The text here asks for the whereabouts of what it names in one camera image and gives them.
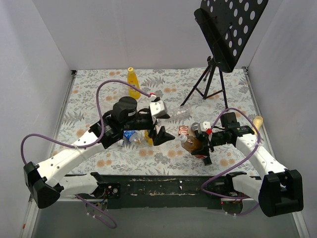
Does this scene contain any brown tea bottle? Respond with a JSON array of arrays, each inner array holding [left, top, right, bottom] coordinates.
[[181, 135, 206, 159]]

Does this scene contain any white tea bottle cap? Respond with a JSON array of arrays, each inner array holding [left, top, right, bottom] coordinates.
[[179, 134, 188, 142]]

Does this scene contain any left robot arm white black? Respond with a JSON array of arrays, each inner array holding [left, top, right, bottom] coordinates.
[[23, 96, 175, 209]]

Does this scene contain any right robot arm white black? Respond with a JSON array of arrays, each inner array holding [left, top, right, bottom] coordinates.
[[192, 111, 304, 217]]

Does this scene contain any yellow honey pomelo bottle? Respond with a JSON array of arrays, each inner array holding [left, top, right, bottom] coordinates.
[[144, 130, 153, 145]]

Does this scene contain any clear crushed plastic bottle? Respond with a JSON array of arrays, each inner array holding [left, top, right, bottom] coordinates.
[[169, 105, 192, 121]]

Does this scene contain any blue label crushed water bottle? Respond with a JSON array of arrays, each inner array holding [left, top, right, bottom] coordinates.
[[117, 130, 144, 147]]

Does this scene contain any tall yellow juice bottle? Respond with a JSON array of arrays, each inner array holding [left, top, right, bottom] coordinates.
[[127, 67, 141, 100]]

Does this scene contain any floral patterned table mat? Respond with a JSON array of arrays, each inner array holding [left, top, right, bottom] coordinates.
[[57, 68, 257, 176]]

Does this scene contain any red owl wooden block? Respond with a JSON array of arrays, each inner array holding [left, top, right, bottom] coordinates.
[[178, 125, 189, 135]]

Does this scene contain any beige cone object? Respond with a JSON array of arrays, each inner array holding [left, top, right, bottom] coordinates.
[[252, 116, 264, 135]]

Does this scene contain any black front base bar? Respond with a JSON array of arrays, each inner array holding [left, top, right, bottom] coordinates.
[[63, 175, 263, 210]]

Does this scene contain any black perforated music stand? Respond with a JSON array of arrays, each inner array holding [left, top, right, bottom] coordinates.
[[185, 0, 268, 103]]

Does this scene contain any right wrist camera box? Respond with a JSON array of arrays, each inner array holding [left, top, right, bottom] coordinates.
[[198, 121, 211, 134]]

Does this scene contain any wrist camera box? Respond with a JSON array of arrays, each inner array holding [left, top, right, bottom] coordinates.
[[198, 121, 211, 134], [149, 100, 167, 119]]

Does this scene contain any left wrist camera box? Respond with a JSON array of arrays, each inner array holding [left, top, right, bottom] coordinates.
[[149, 100, 167, 119]]

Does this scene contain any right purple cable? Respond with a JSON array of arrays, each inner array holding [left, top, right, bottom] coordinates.
[[201, 107, 262, 216]]

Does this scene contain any purple cable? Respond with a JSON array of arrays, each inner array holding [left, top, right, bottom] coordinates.
[[201, 107, 262, 216], [21, 79, 157, 229]]

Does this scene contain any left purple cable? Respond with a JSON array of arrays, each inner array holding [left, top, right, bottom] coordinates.
[[21, 79, 157, 229]]

